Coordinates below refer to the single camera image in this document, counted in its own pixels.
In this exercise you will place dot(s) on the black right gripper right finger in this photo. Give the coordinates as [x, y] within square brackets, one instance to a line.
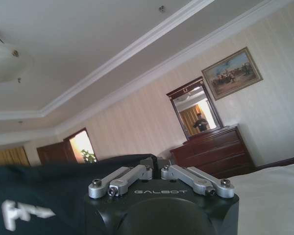
[193, 180]

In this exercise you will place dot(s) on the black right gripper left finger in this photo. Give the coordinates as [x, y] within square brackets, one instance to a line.
[127, 178]

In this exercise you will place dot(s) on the dark garment with white print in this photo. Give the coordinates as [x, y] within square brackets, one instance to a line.
[36, 193]

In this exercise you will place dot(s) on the white bed sheet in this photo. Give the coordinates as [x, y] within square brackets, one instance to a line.
[272, 195]

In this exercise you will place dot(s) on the dark wooden dresser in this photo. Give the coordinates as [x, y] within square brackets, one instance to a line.
[210, 155]

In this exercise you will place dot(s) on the green potted plant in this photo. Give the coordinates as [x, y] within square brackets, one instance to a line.
[89, 156]

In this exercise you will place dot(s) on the wooden framed mirror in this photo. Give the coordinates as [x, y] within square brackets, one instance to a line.
[194, 110]

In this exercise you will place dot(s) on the dark wooden door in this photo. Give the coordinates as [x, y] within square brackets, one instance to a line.
[54, 153]

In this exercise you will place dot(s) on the gold framed painting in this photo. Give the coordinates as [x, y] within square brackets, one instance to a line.
[232, 73]

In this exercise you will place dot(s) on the yellow curtain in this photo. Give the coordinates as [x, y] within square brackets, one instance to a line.
[7, 156]

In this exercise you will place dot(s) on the white glass ceiling lamp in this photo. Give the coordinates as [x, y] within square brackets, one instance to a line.
[3, 57]

